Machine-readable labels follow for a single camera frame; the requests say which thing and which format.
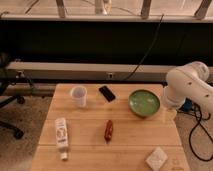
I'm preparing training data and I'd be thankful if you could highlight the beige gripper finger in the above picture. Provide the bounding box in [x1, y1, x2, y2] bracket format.
[165, 109, 177, 120]

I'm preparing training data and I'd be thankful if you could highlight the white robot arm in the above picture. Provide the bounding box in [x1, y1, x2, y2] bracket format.
[161, 61, 213, 114]

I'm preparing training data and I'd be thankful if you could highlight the green ceramic bowl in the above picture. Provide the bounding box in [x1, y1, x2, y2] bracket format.
[128, 89, 160, 117]

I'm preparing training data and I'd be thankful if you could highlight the white square sponge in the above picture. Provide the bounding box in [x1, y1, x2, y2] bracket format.
[146, 147, 168, 171]

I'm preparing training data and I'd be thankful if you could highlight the black rectangular block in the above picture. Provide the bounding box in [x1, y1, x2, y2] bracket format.
[99, 86, 116, 102]

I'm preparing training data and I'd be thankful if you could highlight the translucent plastic cup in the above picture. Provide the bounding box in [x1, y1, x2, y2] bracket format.
[70, 86, 87, 107]

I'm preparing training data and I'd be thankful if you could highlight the white tube bottle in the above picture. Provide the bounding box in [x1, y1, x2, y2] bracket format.
[55, 118, 69, 160]

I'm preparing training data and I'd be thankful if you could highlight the black office chair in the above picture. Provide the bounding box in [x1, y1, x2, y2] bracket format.
[0, 52, 27, 140]

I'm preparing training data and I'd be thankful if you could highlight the black floor cable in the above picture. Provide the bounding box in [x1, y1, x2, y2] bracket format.
[176, 103, 213, 163]

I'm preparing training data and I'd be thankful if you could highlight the black cable on wall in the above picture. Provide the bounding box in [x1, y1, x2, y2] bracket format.
[122, 13, 165, 82]

